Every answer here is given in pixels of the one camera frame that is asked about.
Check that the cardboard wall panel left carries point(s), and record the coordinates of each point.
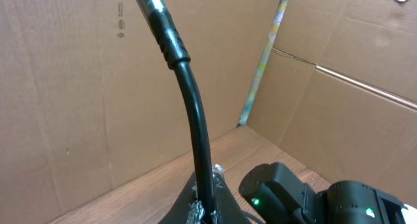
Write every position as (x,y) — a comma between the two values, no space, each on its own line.
(88,102)

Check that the cardboard wall panel right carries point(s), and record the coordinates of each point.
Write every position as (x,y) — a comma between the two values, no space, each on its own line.
(339,91)

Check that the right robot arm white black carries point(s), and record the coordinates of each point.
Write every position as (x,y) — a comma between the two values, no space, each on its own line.
(279,196)

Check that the cardboard wall panel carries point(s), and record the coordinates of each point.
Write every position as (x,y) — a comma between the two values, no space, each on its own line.
(339,91)
(88,102)

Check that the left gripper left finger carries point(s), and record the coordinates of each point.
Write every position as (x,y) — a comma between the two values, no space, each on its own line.
(178,213)

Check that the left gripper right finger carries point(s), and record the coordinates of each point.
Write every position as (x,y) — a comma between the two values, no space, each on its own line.
(228,210)

